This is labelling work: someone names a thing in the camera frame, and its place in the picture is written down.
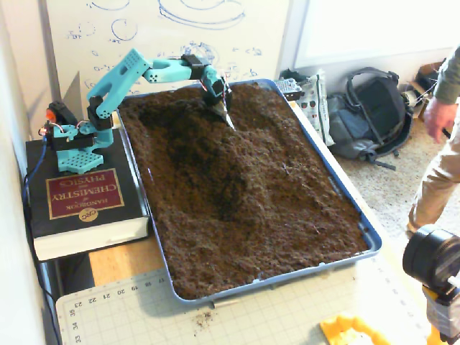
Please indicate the white printed soil bag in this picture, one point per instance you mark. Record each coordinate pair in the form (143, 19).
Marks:
(316, 108)

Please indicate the black camera lens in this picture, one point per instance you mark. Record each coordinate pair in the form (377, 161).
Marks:
(431, 255)

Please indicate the brown soil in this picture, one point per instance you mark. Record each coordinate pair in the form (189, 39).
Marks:
(258, 201)

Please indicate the whiteboard with blue drawings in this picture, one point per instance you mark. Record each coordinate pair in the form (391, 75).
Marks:
(161, 32)

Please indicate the blank white board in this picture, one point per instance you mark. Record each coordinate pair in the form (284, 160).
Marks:
(377, 28)

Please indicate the olive-sleeved forearm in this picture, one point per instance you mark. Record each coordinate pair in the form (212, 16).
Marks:
(449, 79)

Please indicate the grey backpack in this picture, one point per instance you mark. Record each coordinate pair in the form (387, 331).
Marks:
(373, 108)

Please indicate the black grilled device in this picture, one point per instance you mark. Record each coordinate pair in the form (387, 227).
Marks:
(287, 88)

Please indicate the yellow camera clamp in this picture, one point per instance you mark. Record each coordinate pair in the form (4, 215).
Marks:
(440, 316)

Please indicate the yellow plastic part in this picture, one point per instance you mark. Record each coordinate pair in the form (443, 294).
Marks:
(345, 328)

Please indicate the grey-green cutting mat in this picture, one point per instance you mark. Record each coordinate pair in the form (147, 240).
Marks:
(251, 320)

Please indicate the black chemistry handbook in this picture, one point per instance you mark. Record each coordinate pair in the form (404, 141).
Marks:
(86, 194)

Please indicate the blue plastic tray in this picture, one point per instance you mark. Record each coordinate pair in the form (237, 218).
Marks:
(287, 274)

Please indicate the cardboard box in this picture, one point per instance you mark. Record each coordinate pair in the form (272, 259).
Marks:
(424, 72)

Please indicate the khaki trouser leg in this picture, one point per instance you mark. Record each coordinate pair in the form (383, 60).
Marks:
(435, 187)

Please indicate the person's hand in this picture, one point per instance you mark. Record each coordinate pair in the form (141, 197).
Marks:
(438, 116)

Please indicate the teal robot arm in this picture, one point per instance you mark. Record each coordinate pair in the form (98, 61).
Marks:
(115, 82)

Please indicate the silver taped scoop blade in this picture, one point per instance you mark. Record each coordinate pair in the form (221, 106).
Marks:
(229, 121)

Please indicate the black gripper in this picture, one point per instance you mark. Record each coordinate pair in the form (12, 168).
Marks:
(220, 107)

